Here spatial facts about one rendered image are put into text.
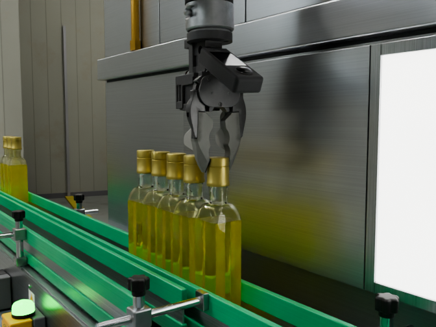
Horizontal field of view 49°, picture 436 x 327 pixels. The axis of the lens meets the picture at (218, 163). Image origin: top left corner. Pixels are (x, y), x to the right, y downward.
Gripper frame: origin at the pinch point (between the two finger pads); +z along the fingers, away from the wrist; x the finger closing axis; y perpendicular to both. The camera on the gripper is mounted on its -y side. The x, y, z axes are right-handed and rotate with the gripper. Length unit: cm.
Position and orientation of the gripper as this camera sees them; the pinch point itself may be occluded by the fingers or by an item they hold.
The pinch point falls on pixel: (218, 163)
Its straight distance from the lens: 74.5
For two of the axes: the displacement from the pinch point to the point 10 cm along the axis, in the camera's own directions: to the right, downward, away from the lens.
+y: -5.2, -0.5, 8.5
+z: 0.1, 10.0, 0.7
